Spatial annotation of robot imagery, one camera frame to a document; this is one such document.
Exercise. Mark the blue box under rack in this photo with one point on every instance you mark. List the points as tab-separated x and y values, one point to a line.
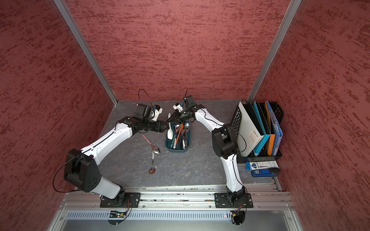
263	169

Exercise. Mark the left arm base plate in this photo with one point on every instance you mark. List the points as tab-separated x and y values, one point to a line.
122	200

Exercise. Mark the teal folder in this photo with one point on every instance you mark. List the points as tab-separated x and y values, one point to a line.
259	149

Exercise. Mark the teal plastic storage box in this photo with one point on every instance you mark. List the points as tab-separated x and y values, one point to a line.
180	140

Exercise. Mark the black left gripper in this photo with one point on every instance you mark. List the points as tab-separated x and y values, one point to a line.
161	129

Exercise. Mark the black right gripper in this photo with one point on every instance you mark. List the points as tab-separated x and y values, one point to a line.
178	118

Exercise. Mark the aluminium front rail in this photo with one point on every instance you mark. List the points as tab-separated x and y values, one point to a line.
181	200

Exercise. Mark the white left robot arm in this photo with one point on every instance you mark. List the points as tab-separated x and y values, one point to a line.
81	169

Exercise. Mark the white folder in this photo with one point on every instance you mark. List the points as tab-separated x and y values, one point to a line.
249	129

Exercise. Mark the blue binder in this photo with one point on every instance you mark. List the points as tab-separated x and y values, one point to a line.
277	129

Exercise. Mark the pink riveted spoon handle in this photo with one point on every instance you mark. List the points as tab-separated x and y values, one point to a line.
155	149

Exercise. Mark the right aluminium corner post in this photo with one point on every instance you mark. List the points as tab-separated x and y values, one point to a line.
282	30

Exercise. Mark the aluminium corner post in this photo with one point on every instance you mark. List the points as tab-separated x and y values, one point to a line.
282	30
71	23

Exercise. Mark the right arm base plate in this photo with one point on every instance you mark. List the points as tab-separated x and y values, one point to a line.
225	200

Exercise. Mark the orange folder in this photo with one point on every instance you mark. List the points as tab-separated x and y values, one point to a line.
270	142

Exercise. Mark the silver steel spoon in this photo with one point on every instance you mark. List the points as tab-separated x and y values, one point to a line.
187	129

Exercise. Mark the orange plastic spoon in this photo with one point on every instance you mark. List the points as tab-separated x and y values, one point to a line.
182	125

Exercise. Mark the left aluminium corner post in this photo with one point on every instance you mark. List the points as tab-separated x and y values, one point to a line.
71	23

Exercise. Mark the white printed spoon handle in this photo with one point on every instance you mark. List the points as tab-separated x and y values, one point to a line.
152	169

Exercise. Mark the black mesh file rack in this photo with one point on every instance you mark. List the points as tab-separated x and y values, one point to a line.
251	157

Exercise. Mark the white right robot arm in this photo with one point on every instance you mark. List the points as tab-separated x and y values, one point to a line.
225	145

